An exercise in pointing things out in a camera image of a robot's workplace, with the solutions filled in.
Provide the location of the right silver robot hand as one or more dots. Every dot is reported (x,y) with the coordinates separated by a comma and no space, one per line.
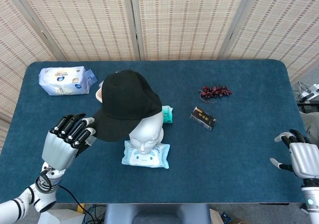
(305,160)

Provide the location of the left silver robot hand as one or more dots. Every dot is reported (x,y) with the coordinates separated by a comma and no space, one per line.
(58,149)

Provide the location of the black baseball cap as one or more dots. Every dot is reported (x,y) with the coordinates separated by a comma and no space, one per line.
(127,99)

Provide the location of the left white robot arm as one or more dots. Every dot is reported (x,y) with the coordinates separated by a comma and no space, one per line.
(42,191)

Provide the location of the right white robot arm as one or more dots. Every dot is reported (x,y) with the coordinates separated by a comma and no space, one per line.
(312,204)

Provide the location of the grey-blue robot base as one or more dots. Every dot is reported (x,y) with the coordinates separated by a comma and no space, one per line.
(154,214)

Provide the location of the white foam mannequin head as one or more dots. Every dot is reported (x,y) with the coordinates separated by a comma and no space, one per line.
(149,132)

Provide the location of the grey cloth bundle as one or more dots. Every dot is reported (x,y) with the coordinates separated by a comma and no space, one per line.
(312,127)

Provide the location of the pale blue tissue pack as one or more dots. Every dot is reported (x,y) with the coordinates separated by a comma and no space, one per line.
(62,82)

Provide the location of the beige plastic tray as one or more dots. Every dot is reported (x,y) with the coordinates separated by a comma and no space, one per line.
(99,95)

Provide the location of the white cardboard box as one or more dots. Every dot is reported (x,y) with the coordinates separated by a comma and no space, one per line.
(64,217)

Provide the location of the white power strip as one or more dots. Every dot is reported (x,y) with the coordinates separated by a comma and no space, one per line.
(310,90)

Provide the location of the blue felt table cover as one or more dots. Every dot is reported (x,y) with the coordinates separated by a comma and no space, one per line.
(224,159)

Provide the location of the blue cartoon wet wipes pack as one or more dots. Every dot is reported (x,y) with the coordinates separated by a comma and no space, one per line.
(154,159)

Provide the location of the brown cardboard box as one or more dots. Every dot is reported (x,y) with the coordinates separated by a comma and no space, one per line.
(215,217)

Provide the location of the black rectangular box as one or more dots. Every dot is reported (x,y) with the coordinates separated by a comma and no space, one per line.
(203,118)

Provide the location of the dark red grape bunch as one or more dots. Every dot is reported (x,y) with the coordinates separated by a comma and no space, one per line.
(216,91)

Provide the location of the green wet wipes pack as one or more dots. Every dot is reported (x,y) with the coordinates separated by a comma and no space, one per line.
(168,114)

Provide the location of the bamboo folding screen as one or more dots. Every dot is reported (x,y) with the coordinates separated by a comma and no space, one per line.
(174,22)

